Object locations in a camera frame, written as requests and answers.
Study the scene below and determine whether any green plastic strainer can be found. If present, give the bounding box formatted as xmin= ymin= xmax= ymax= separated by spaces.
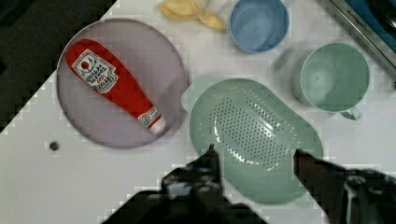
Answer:
xmin=181 ymin=75 xmax=323 ymax=204

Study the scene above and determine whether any green plastic mug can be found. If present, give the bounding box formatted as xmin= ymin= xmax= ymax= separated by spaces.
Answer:
xmin=291 ymin=43 xmax=370 ymax=120

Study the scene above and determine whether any blue plastic cup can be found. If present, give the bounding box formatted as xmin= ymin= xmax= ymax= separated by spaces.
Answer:
xmin=229 ymin=0 xmax=290 ymax=53

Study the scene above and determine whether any red ketchup bottle toy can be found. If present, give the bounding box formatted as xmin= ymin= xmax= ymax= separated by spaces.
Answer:
xmin=65 ymin=38 xmax=166 ymax=134

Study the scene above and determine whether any grey round plate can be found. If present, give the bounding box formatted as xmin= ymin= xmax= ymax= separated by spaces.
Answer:
xmin=57 ymin=19 xmax=188 ymax=148

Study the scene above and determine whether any yellow banana peel toy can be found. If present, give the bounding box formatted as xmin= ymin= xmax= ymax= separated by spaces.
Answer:
xmin=158 ymin=0 xmax=227 ymax=32

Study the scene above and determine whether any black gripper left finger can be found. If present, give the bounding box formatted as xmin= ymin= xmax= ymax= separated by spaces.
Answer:
xmin=161 ymin=144 xmax=223 ymax=207

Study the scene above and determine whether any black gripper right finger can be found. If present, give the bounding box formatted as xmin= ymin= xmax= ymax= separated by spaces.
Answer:
xmin=293 ymin=149 xmax=396 ymax=224

